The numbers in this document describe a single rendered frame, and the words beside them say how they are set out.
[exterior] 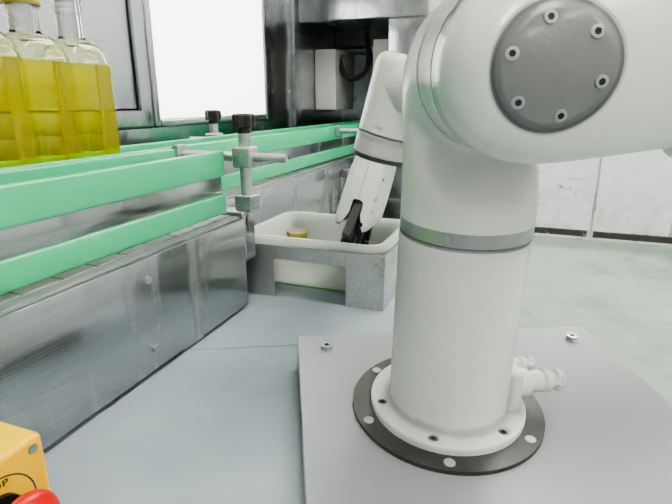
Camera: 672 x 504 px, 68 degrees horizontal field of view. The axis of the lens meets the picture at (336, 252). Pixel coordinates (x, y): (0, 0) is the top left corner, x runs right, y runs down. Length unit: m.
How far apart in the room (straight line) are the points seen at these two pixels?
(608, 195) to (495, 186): 3.94
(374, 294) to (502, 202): 0.38
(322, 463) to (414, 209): 0.19
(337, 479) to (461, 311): 0.14
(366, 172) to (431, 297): 0.34
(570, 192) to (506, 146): 3.99
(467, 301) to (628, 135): 0.14
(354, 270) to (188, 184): 0.24
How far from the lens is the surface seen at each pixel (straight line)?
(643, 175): 4.29
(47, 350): 0.47
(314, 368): 0.48
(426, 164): 0.35
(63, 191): 0.48
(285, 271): 0.73
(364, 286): 0.69
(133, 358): 0.54
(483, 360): 0.38
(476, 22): 0.25
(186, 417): 0.50
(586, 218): 4.29
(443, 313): 0.36
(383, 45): 1.59
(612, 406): 0.50
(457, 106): 0.25
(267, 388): 0.52
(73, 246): 0.49
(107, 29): 0.91
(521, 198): 0.35
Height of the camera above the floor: 1.02
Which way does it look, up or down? 17 degrees down
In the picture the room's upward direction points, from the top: straight up
